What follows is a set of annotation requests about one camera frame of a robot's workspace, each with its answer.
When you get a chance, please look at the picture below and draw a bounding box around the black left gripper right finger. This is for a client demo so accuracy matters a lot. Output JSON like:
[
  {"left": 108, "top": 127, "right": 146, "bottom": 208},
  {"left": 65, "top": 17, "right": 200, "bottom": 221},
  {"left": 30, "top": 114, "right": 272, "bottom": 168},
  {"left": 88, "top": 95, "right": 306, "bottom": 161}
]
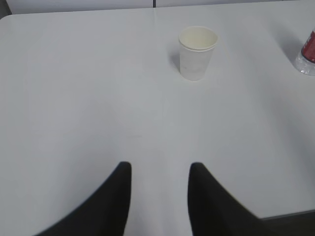
[{"left": 189, "top": 162, "right": 279, "bottom": 236}]

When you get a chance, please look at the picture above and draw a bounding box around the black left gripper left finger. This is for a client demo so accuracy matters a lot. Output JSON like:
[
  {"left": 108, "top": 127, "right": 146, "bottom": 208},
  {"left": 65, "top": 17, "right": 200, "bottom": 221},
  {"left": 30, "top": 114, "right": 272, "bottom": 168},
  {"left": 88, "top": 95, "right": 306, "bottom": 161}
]
[{"left": 39, "top": 162, "right": 131, "bottom": 236}]

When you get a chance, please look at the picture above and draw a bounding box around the white paper cup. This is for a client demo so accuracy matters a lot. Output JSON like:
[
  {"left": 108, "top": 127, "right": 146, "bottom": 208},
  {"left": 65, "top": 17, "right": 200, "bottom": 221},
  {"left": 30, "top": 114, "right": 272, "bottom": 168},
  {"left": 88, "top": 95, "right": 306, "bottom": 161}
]
[{"left": 179, "top": 26, "right": 219, "bottom": 81}]

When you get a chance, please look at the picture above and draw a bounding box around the clear water bottle red label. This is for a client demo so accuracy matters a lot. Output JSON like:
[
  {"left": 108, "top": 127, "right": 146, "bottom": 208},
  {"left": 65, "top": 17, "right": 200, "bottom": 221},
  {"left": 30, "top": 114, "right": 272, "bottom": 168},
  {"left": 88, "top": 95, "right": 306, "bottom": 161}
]
[{"left": 295, "top": 29, "right": 315, "bottom": 76}]

